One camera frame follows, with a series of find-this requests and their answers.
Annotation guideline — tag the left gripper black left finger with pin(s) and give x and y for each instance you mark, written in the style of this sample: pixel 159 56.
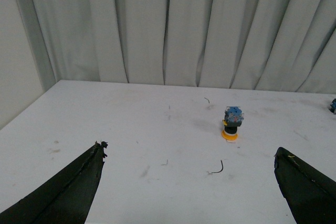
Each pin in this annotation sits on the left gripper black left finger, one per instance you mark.
pixel 66 197

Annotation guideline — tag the white pleated curtain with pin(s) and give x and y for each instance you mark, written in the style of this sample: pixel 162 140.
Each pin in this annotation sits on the white pleated curtain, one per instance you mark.
pixel 275 45

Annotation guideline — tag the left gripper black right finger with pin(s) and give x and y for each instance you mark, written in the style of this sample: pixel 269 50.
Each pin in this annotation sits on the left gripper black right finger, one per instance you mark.
pixel 309 193

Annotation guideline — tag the red push button switch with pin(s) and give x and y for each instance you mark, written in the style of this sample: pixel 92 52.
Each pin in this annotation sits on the red push button switch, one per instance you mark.
pixel 332 107

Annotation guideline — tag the yellow push button switch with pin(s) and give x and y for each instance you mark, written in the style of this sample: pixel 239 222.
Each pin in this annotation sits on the yellow push button switch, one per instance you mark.
pixel 232 120

